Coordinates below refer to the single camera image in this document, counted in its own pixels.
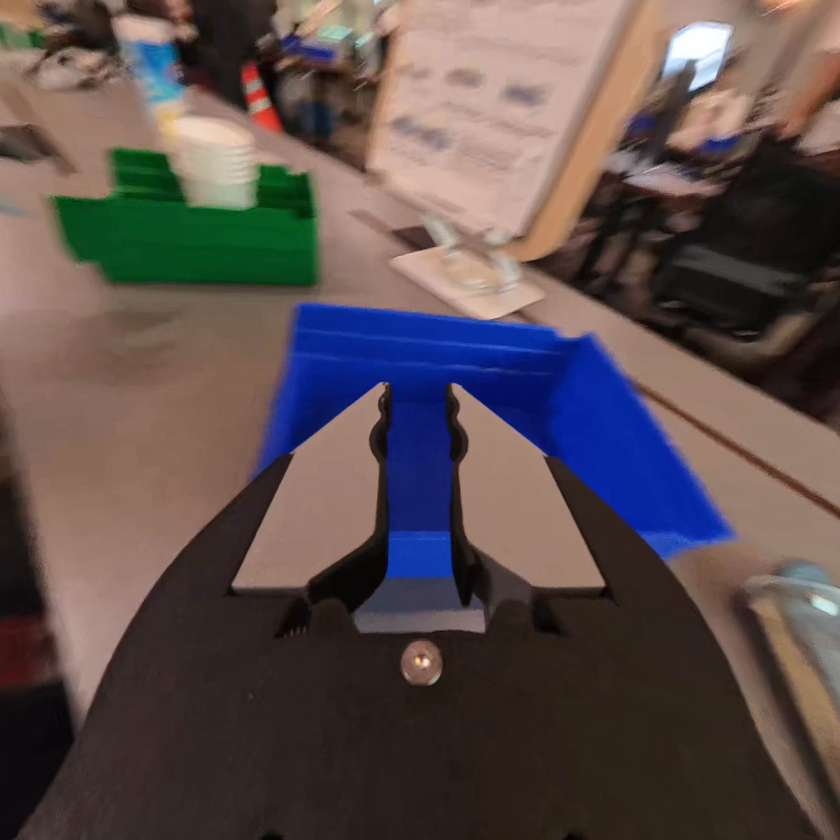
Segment orange traffic cone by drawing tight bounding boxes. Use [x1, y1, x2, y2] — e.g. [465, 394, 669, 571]
[239, 60, 284, 133]

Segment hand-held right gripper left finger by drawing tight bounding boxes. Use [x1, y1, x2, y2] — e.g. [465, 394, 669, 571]
[230, 382, 393, 609]

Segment blue plastic bin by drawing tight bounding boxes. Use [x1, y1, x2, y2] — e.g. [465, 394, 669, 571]
[252, 303, 736, 580]

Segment green plastic bin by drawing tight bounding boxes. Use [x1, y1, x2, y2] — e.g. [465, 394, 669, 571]
[51, 147, 321, 287]

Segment wooden instruction board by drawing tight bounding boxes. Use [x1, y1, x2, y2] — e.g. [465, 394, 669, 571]
[364, 0, 665, 263]

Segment wipes canister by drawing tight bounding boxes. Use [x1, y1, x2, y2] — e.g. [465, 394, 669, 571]
[115, 14, 189, 132]

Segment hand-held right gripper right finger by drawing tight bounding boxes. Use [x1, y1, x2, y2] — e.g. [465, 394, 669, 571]
[447, 382, 607, 607]

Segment stack of white paper cups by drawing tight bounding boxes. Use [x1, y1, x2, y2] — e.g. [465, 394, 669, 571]
[161, 117, 259, 211]

